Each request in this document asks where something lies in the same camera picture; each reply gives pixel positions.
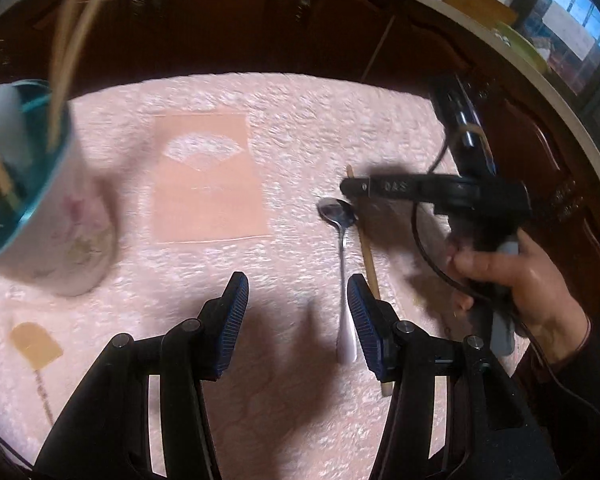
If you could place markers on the person's right forearm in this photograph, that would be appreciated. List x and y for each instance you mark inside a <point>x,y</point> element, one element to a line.
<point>580,400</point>

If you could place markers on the person's right hand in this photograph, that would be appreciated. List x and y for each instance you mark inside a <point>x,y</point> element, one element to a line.
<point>535,290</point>

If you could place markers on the pink lace blanket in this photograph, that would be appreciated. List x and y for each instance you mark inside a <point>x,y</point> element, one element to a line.
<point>290,135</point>

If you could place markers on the window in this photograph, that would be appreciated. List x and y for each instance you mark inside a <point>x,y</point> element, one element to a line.
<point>575,25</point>

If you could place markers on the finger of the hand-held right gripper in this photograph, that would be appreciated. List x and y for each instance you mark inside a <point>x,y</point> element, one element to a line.
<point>390,187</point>

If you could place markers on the wooden cutting board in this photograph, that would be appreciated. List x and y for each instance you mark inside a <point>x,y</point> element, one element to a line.
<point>480,2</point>

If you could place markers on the green plate on counter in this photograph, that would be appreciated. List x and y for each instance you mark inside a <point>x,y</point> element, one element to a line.
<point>522,45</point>

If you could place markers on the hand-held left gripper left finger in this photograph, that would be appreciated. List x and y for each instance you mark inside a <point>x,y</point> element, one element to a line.
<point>232,320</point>

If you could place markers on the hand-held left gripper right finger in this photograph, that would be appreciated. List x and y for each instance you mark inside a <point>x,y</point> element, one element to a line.
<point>364,325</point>

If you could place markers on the floral cup blue inside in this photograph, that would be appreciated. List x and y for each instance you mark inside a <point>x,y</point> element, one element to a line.
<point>70,230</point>

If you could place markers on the white ceramic spoon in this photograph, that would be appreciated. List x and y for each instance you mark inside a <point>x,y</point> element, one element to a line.
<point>10,125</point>

